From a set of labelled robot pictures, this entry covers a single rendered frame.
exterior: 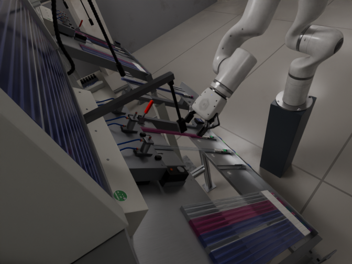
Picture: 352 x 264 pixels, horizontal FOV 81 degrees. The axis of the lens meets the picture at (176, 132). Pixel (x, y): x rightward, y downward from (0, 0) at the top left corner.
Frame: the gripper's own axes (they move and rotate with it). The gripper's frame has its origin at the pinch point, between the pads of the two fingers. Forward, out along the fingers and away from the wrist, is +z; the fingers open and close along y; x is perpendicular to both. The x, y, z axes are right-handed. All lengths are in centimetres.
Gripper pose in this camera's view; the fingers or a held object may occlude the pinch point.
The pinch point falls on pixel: (193, 127)
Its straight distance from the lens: 78.9
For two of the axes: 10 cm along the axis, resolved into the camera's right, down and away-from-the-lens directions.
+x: 6.6, 2.4, 7.1
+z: -5.7, 7.8, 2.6
